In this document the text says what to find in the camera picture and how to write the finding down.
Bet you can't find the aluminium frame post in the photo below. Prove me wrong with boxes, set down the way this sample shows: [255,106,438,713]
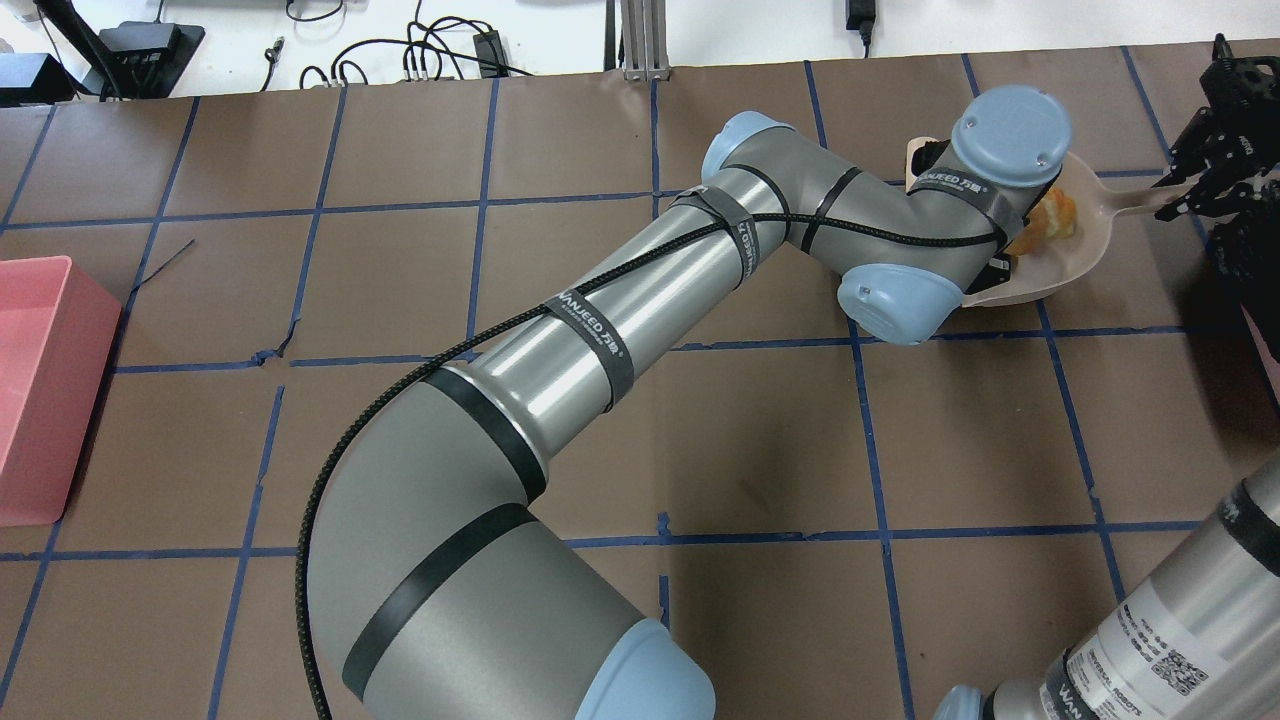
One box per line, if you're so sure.
[618,0,671,82]

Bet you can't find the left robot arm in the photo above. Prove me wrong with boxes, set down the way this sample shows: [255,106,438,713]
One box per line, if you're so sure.
[294,85,1073,719]

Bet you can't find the orange crusty bread piece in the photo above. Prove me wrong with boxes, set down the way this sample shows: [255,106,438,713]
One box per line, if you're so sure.
[1005,187,1076,258]

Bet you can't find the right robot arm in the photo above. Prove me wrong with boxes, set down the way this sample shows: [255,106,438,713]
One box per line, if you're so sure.
[934,35,1277,719]

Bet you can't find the white plastic dustpan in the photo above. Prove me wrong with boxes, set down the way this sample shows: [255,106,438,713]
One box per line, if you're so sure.
[884,137,1181,324]

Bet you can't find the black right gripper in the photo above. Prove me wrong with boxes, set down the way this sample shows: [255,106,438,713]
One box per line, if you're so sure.
[1155,33,1279,222]

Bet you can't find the pink plastic bin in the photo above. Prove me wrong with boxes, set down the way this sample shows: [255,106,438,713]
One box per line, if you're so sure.
[1,256,122,527]

